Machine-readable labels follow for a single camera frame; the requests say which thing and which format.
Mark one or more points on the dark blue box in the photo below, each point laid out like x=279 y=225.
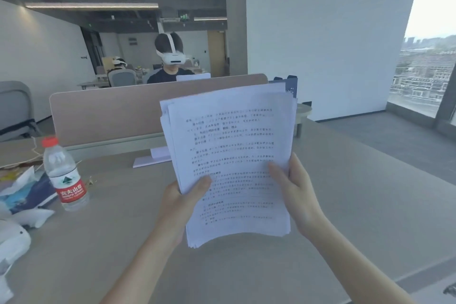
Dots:
x=289 y=85

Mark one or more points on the white headset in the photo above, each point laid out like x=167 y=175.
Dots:
x=172 y=55

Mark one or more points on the grey mesh office chair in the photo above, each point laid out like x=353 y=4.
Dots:
x=122 y=78

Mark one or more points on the white device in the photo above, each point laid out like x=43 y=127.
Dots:
x=10 y=246

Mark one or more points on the clear water bottle red label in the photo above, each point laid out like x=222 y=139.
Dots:
x=64 y=175

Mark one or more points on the person's left thumb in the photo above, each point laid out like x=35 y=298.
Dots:
x=198 y=189

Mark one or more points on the white paper sheet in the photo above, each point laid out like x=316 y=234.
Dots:
x=151 y=158
x=194 y=77

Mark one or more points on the round grey stool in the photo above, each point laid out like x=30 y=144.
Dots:
x=302 y=115

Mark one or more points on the person's left hand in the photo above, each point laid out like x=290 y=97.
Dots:
x=178 y=204

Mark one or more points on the person's left forearm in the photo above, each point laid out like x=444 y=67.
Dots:
x=142 y=268

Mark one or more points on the person's right hand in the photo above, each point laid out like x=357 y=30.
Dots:
x=299 y=200

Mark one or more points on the blue tissue packet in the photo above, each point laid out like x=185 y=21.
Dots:
x=30 y=195

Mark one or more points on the person's right thumb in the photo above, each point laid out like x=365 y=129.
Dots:
x=279 y=179

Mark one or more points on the long ceiling light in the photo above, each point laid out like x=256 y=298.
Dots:
x=91 y=5

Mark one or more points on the stack of printed white papers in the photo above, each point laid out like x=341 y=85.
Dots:
x=231 y=157

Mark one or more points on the beige desk divider panel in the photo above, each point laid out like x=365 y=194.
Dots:
x=142 y=111

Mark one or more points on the person's right forearm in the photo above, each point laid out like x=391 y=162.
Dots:
x=356 y=264

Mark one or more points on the window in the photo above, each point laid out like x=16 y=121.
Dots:
x=424 y=43

